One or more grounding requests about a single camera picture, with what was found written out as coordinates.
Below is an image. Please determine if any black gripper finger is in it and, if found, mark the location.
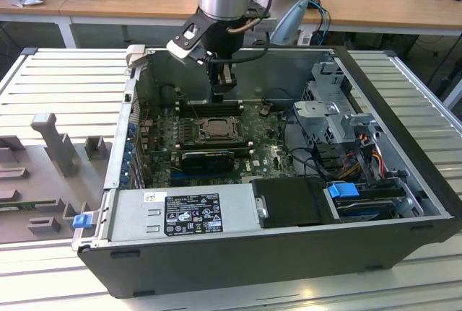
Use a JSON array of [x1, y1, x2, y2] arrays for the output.
[[221, 63, 238, 95], [207, 59, 225, 105]]

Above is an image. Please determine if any thin wire locking lever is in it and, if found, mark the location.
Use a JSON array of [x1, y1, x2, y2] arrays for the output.
[[190, 101, 209, 133]]

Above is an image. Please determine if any silver CPU plate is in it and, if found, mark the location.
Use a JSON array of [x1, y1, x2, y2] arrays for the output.
[[206, 118, 235, 135]]

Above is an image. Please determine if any metal socket cover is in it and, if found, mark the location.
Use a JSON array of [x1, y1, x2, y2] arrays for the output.
[[199, 115, 240, 142]]

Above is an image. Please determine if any black RAM slot bank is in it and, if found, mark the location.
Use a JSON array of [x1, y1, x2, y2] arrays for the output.
[[178, 99, 243, 118], [181, 139, 253, 156]]

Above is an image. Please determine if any CPU socket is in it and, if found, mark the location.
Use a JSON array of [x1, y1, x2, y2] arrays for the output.
[[196, 115, 242, 144]]

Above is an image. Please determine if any green motherboard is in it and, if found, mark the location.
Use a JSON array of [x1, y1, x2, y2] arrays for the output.
[[139, 101, 302, 189]]

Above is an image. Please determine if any beige case corner latch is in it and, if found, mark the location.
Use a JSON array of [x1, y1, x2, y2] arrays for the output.
[[125, 44, 147, 71]]

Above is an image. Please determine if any black graphics card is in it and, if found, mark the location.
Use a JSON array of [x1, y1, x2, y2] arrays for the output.
[[180, 150, 235, 175]]

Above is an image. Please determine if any metal drive cage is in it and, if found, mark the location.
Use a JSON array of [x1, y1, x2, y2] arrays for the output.
[[291, 61, 384, 148]]

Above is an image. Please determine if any black plastic drive shroud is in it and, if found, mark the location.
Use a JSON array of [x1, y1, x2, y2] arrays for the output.
[[250, 176, 336, 229]]

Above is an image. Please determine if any hard disk in blue carrier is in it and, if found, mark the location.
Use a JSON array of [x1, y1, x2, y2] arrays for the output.
[[326, 180, 406, 222]]

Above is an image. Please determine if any silver power supply unit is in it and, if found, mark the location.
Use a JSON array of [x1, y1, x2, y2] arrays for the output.
[[107, 183, 261, 242]]

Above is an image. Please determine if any grey parts rack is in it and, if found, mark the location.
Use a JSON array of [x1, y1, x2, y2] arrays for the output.
[[0, 112, 113, 246]]

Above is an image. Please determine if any black open PC case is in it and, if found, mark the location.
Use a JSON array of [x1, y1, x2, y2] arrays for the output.
[[71, 44, 462, 299]]

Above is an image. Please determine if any blue case latch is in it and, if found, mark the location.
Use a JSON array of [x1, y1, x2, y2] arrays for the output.
[[72, 214, 92, 230]]

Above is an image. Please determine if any green RAM stick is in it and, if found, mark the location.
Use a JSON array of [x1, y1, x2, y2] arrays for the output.
[[0, 201, 39, 213]]

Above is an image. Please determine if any brown braided hose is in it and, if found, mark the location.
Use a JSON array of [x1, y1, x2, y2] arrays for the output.
[[226, 17, 261, 35]]

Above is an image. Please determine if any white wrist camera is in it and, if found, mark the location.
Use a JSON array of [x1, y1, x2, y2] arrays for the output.
[[165, 14, 211, 61]]

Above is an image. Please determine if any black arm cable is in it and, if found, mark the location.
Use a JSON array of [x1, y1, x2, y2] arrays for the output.
[[207, 0, 277, 65]]

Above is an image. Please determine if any blue cable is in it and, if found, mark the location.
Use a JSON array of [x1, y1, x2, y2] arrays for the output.
[[306, 0, 332, 45]]

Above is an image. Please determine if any yellow red wire bundle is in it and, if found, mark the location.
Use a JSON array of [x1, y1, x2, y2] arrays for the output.
[[339, 133, 384, 182]]

